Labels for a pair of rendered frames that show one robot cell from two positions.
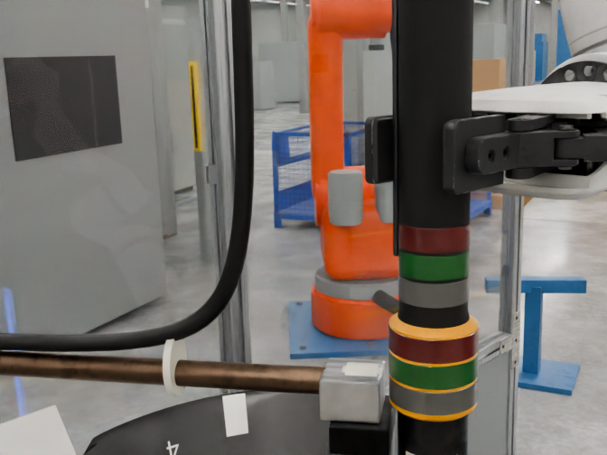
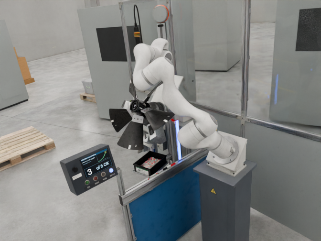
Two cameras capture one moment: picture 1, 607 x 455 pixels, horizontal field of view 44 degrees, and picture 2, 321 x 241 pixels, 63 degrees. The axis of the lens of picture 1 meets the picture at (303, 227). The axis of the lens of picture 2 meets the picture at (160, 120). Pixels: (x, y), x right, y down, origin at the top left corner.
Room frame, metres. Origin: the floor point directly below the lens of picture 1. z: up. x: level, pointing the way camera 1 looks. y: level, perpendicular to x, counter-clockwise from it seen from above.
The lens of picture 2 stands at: (0.63, -2.03, 1.94)
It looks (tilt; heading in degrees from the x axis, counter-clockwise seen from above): 23 degrees down; 95
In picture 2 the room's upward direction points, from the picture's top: 6 degrees counter-clockwise
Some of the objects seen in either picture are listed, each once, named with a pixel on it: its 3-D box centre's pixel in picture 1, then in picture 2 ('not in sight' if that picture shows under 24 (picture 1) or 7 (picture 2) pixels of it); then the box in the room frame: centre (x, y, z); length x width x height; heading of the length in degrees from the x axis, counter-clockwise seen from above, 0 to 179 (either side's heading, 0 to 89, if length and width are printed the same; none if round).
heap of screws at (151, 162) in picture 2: not in sight; (150, 165); (0.36, -0.32, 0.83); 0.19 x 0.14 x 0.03; 58
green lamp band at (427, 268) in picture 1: (434, 259); not in sight; (0.35, -0.06, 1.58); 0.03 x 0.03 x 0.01
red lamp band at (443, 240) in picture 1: (434, 233); not in sight; (0.35, -0.06, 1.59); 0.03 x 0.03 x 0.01
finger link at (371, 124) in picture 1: (394, 143); not in sight; (0.38, -0.05, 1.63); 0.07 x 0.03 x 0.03; 134
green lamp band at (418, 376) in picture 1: (433, 360); not in sight; (0.35, -0.06, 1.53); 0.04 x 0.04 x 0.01
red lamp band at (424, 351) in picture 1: (433, 335); not in sight; (0.35, -0.06, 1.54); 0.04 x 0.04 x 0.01
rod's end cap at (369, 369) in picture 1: (362, 382); not in sight; (0.35, -0.03, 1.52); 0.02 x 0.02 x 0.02; 78
